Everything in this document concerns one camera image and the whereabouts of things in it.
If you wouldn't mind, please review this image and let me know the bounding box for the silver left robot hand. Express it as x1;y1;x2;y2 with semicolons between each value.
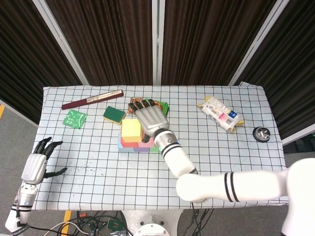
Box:
21;137;67;185

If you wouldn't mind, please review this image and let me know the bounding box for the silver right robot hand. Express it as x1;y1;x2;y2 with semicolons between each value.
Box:
127;98;171;143

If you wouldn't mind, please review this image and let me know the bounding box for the yellow foam cube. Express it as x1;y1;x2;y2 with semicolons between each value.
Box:
121;118;143;143

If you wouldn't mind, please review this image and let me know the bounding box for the pink foam cube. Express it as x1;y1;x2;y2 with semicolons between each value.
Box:
140;136;156;148

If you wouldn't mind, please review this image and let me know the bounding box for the red foam cube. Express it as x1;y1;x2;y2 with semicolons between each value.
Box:
119;134;144;148

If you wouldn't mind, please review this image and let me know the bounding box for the light blue foam cube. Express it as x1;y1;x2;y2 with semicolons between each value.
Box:
117;134;135;152

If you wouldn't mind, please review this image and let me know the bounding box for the orange green snack bag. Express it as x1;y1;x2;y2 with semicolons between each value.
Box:
127;97;170;118

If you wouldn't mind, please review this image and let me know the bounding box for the green and yellow sponge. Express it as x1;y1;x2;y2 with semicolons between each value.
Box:
102;106;127;126

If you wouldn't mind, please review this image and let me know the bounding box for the dark red folded fan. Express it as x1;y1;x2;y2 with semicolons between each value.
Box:
61;89;124;111

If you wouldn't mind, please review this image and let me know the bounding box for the green sachet packet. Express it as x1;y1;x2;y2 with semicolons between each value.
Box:
63;109;88;130

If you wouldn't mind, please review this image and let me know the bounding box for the white plastic noodle package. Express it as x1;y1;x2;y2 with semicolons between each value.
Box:
196;95;245;134

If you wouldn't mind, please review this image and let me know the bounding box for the dark brown curtain panel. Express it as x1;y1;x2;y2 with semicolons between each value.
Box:
236;0;315;140
45;0;158;86
0;0;83;125
161;0;278;86

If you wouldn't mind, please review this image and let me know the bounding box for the green circuit board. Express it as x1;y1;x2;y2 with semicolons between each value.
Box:
107;218;124;231

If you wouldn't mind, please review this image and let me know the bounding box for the white partition base rail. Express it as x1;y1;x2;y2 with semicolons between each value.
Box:
0;99;39;128
282;122;315;146

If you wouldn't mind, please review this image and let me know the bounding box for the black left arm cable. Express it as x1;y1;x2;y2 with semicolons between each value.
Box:
14;189;54;233

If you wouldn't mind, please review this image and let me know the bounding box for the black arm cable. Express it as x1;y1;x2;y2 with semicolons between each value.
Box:
189;201;200;223
14;189;54;233

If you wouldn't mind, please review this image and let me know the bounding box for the white floor cable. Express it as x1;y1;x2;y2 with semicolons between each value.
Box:
45;221;89;236

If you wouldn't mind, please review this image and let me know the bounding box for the white partition post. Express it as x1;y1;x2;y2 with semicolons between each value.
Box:
228;0;291;86
151;0;165;86
31;0;89;86

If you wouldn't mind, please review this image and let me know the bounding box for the black floor cable bundle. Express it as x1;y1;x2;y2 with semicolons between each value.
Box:
71;210;131;236

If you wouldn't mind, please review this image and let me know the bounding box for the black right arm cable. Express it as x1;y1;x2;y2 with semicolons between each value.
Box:
189;201;200;223

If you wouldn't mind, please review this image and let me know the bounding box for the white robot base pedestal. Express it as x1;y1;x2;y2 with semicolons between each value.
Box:
122;210;184;236

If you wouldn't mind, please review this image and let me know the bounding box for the cable with green clip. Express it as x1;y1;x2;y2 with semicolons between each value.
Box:
188;208;216;236

